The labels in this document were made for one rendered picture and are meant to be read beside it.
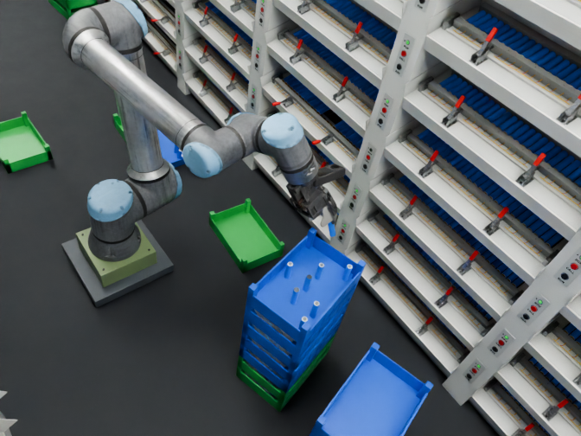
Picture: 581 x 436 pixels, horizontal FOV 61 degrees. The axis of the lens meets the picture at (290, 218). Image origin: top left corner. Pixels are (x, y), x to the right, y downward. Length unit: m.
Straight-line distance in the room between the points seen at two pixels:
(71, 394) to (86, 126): 1.40
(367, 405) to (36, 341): 1.16
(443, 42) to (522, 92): 0.25
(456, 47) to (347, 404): 1.02
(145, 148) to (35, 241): 0.72
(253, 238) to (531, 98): 1.29
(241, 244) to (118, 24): 1.03
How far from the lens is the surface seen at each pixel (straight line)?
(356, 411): 1.50
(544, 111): 1.32
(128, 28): 1.58
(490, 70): 1.38
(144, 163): 1.78
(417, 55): 1.49
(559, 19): 1.26
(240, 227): 2.21
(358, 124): 1.73
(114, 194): 1.78
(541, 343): 1.64
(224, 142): 1.17
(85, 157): 2.57
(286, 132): 1.14
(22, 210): 2.38
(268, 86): 2.18
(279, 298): 1.43
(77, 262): 2.06
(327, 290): 1.47
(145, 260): 1.97
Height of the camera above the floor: 1.68
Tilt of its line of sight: 47 degrees down
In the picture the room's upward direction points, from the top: 12 degrees clockwise
